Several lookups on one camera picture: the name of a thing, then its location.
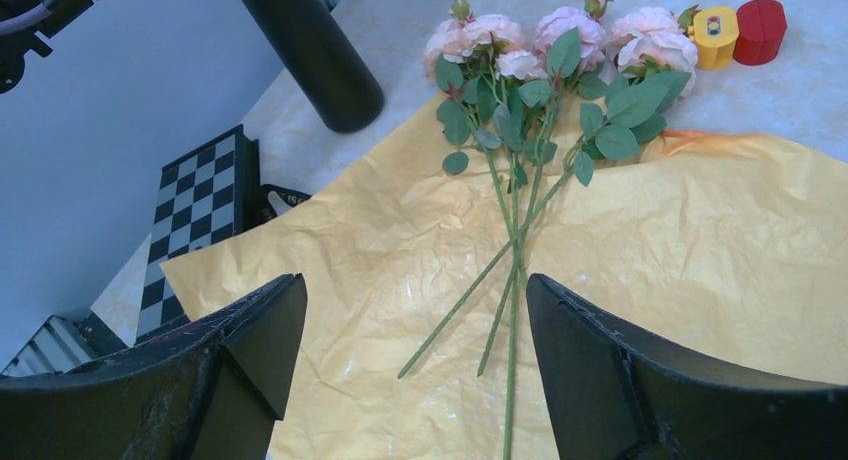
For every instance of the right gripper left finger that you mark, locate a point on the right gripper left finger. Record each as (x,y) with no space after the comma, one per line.
(210,389)

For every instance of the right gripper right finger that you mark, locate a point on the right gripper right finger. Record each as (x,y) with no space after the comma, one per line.
(615,390)

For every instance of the orange yellow wrapping paper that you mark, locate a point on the orange yellow wrapping paper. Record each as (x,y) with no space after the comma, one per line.
(734,246)

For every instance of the orange paper bouquet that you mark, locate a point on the orange paper bouquet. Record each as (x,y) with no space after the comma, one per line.
(573,93)

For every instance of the black ribbon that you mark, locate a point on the black ribbon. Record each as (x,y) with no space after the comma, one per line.
(274,200)

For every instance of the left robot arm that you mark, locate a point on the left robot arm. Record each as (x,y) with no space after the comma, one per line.
(26,25)

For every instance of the black tapered vase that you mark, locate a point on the black tapered vase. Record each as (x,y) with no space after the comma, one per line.
(322,60)

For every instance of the black white checkerboard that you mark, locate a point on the black white checkerboard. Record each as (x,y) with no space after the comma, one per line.
(204,197)

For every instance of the yellow toy flower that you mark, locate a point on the yellow toy flower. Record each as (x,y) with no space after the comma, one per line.
(714,31)

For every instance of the aluminium frame rail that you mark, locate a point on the aluminium frame rail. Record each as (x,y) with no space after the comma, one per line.
(56,347)

